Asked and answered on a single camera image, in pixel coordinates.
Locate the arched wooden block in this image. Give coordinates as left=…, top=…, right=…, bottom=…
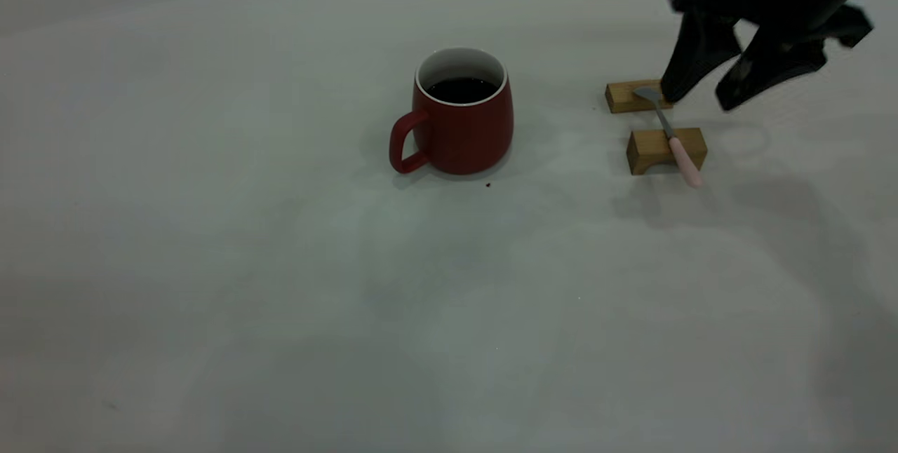
left=626, top=128, right=708, bottom=176

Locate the metal spoon with pink handle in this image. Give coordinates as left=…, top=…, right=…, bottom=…
left=634, top=86, right=703, bottom=189

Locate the red mug with white interior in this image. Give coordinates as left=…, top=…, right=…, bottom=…
left=389, top=47, right=514, bottom=175

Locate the flat wooden block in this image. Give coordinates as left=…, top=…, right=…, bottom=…
left=605, top=79, right=673, bottom=114

